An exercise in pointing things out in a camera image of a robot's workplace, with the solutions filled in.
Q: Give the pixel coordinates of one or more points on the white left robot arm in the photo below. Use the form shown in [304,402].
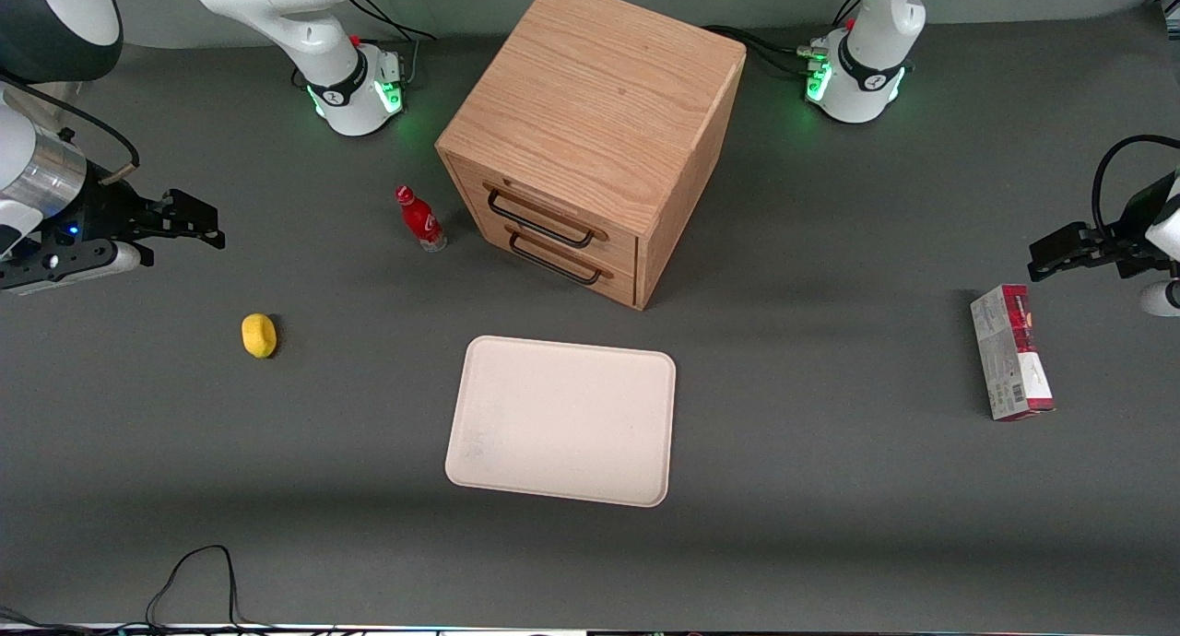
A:
[876,55]

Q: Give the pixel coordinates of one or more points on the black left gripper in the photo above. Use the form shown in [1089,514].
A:
[1136,229]

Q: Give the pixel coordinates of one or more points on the small red coke bottle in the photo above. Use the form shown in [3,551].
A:
[419,219]

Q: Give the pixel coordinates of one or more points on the wooden drawer cabinet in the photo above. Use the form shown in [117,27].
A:
[599,92]

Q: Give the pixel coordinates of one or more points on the beige plastic tray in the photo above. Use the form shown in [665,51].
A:
[562,419]

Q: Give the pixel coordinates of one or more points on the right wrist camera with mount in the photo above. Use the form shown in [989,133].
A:
[55,263]

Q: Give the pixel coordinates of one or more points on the yellow lemon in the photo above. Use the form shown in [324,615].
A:
[259,335]

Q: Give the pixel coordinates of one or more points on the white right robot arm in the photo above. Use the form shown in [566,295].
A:
[304,18]

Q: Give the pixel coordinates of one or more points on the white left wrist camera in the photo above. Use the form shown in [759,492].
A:
[1162,300]

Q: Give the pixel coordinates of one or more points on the beige plastic object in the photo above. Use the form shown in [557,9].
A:
[41,88]

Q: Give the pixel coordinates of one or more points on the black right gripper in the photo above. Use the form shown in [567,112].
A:
[100,216]

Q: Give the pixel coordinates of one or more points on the grey and red carton box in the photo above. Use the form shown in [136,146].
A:
[1009,355]

